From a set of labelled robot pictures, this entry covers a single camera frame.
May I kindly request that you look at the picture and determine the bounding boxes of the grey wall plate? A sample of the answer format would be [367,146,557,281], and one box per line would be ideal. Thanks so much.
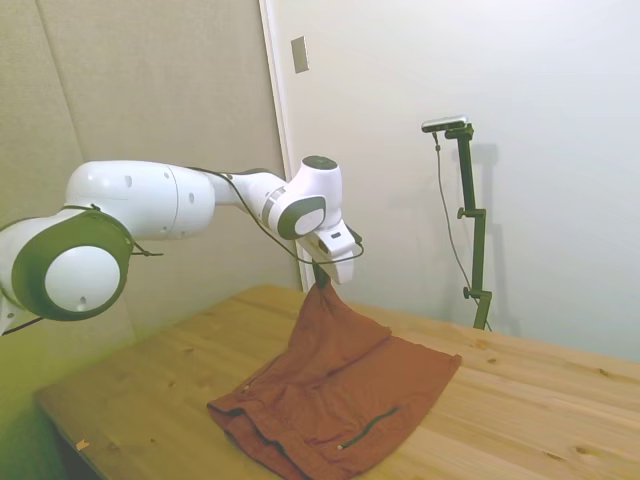
[290,35,310,75]

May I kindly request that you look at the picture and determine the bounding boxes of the rust brown shorts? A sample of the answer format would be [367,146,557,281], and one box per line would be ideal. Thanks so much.
[206,283,463,480]

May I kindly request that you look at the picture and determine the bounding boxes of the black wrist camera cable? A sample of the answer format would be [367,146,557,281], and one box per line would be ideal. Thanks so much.
[62,167,366,266]

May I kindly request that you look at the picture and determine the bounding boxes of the white door frame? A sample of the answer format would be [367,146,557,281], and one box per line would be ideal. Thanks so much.
[258,0,307,292]

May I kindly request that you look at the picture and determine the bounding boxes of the dark green camera stand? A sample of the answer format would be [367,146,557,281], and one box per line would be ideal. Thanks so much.
[443,123,494,331]

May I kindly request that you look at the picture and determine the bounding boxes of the grey exterior camera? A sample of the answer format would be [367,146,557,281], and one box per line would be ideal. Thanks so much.
[421,114,471,134]

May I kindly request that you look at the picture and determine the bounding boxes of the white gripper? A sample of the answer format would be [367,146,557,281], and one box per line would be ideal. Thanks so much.
[298,230,364,292]

